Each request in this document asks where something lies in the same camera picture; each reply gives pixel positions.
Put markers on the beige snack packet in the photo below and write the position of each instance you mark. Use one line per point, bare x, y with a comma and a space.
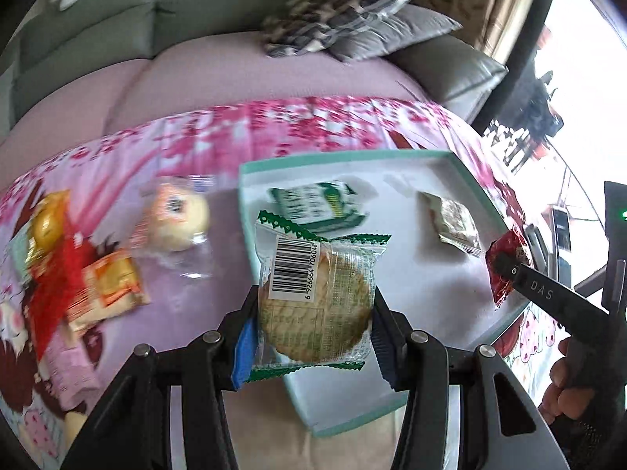
455, 225

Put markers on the pink printed blanket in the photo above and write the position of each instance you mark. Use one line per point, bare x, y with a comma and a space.
294, 127

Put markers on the black window frame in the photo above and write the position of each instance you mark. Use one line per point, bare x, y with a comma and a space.
529, 49

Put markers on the white box with teal rim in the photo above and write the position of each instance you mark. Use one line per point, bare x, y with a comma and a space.
406, 254

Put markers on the grey-green sofa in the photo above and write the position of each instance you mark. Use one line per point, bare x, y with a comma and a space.
205, 0

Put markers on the yellow bread packet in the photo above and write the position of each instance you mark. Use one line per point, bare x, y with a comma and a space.
46, 225

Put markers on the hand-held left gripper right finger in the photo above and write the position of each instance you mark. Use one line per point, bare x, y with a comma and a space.
384, 352

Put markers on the orange snack packet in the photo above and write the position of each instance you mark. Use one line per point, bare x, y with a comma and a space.
112, 279

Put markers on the person's right hand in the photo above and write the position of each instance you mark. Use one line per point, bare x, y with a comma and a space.
561, 382

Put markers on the beige patterned curtain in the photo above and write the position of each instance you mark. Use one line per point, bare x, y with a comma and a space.
480, 5

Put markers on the small red snack packet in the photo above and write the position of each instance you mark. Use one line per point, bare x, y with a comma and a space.
502, 291

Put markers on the round cracker clear packet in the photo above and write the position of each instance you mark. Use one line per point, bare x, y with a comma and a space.
313, 303

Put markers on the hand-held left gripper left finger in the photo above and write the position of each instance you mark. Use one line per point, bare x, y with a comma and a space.
245, 352

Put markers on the pink sofa cover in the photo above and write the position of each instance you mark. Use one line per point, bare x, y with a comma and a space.
245, 73

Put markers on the pink snack packet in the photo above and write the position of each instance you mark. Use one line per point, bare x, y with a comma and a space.
73, 367

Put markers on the plain grey pillow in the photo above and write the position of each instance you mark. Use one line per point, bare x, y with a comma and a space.
401, 29

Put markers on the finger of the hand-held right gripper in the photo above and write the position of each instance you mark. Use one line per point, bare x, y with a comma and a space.
543, 291

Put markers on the grey patterned pillow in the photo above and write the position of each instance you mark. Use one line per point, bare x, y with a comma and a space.
338, 5

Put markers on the red biscuit packet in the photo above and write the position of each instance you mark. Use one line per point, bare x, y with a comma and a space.
63, 269

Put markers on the cream bun clear packet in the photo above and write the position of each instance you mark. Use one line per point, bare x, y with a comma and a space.
179, 215

